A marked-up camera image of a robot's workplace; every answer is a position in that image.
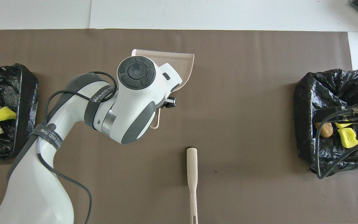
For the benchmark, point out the beige brush with black bristles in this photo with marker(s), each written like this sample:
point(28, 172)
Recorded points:
point(192, 174)

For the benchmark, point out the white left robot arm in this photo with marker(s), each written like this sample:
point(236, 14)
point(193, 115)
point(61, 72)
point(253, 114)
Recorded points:
point(135, 73)

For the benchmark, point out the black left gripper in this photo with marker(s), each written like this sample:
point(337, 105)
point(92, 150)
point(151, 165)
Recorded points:
point(169, 102)

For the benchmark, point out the beige plastic dustpan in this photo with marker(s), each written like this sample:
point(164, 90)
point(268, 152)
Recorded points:
point(182, 60)

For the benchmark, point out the brown paper table mat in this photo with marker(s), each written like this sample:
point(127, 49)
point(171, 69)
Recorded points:
point(228, 77)

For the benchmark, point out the crumpled black bagged bin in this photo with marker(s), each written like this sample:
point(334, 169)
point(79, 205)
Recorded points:
point(318, 93)

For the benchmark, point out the flat black bagged bin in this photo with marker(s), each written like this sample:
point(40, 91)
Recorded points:
point(11, 81)

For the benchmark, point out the brown bread roll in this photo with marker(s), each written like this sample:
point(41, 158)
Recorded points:
point(325, 130)

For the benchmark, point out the yellow sponge with green pad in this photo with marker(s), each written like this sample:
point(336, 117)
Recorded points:
point(2, 114)

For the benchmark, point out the wedge yellow sponge piece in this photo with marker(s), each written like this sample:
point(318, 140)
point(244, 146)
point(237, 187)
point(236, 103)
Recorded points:
point(342, 125)

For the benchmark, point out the notched yellow sponge piece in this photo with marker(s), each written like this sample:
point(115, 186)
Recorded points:
point(348, 138)

